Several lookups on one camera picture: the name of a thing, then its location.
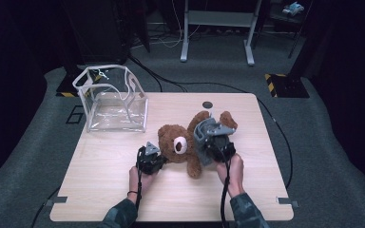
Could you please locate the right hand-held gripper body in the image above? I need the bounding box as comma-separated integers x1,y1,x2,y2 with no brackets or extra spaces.
202,122,238,164

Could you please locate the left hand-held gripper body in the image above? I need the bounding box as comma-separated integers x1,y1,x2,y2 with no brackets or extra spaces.
135,141,167,176

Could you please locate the brown teddy bear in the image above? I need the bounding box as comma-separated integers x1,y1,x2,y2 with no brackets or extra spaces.
157,109,239,180

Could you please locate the grey fuzzy garment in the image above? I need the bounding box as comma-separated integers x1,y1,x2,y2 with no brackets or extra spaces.
193,117,223,167

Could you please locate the clear plastic bag white trim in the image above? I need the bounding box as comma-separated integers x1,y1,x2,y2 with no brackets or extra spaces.
71,64,149,133

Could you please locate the person's left hand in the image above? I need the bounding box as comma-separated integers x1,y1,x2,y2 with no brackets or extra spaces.
127,166,160,204

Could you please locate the person's right hand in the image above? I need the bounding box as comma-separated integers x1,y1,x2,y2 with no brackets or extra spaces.
216,153,246,200

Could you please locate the black cabinet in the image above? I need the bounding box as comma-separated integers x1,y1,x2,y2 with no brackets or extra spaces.
60,0,131,65

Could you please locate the dark curtain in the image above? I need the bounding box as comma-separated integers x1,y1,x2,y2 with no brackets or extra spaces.
291,0,365,203
0,0,49,188

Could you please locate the blue and white object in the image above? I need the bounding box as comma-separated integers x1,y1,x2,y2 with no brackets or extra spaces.
281,1,306,17

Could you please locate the left hand-held gripper cable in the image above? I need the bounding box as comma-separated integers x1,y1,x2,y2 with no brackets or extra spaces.
135,147,145,213

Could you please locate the hand-held gripper cable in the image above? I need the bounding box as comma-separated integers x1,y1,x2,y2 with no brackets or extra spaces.
135,147,145,213
219,157,233,228

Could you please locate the right hand-held gripper cable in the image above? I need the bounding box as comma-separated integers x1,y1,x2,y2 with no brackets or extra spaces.
219,157,233,228

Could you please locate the short black floor cable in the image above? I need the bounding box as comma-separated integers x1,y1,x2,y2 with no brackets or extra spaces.
31,186,61,228

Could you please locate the white metal desk frame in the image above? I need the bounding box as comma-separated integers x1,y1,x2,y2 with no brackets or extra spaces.
180,0,263,67

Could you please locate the white floor cable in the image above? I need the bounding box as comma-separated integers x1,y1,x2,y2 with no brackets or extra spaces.
151,0,202,49

